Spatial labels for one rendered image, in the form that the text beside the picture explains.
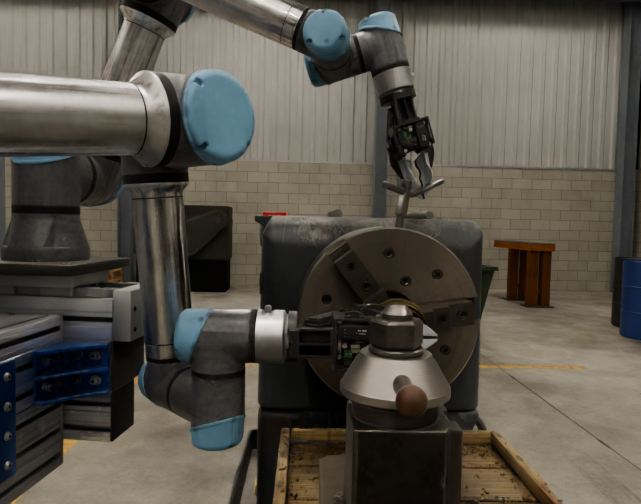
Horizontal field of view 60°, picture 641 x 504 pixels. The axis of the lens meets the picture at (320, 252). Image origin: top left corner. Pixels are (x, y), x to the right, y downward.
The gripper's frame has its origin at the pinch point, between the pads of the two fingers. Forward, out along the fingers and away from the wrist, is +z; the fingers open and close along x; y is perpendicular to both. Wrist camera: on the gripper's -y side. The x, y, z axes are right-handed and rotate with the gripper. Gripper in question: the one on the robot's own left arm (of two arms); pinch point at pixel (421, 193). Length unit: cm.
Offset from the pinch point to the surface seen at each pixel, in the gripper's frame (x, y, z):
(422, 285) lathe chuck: -7.9, 18.2, 14.9
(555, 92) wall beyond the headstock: 520, -984, -106
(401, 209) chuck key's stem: -7.3, 14.8, 1.5
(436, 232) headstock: 0.5, 1.6, 8.3
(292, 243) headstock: -27.8, 2.6, 2.4
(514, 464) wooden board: -5, 34, 41
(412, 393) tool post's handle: -21, 80, 10
